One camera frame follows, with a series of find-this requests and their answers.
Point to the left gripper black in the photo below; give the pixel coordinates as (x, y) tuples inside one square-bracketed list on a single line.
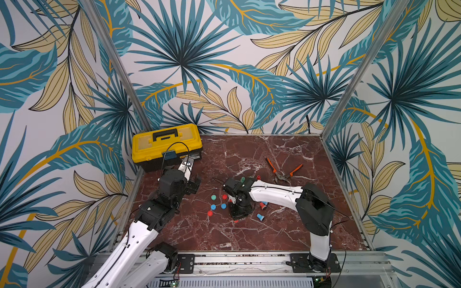
[(192, 186)]

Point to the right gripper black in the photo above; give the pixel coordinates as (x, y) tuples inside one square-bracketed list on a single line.
[(234, 201)]

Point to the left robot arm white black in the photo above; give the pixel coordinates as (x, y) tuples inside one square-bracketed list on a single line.
[(140, 230)]

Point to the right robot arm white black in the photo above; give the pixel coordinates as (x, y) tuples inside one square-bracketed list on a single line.
[(312, 204)]

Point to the blue stamp right lower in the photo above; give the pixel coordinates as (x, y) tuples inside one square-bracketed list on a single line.
[(259, 217)]

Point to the yellow black toolbox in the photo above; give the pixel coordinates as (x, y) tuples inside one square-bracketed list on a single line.
[(159, 149)]

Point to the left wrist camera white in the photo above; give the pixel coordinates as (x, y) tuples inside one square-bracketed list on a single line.
[(186, 167)]

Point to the orange handled pliers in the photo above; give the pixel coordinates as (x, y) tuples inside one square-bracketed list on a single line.
[(280, 176)]

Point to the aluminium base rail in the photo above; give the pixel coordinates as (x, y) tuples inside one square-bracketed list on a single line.
[(243, 269)]

